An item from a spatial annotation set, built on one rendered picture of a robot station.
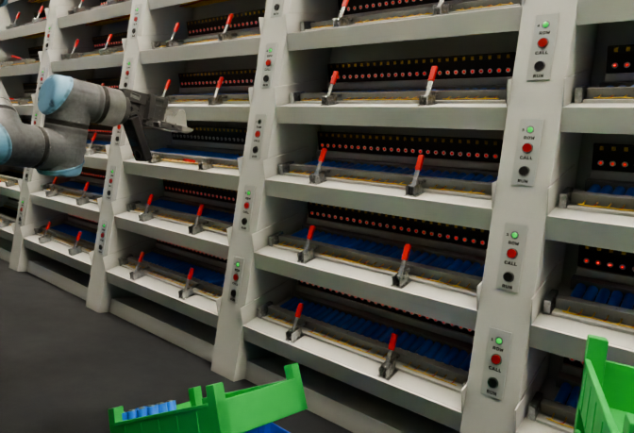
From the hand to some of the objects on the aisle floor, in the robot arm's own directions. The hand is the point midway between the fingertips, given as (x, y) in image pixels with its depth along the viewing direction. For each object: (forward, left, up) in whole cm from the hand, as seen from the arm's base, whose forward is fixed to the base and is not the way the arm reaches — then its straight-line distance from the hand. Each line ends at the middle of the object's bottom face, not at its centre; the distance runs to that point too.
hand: (184, 131), depth 137 cm
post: (+22, -14, -64) cm, 69 cm away
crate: (-12, -54, -55) cm, 79 cm away
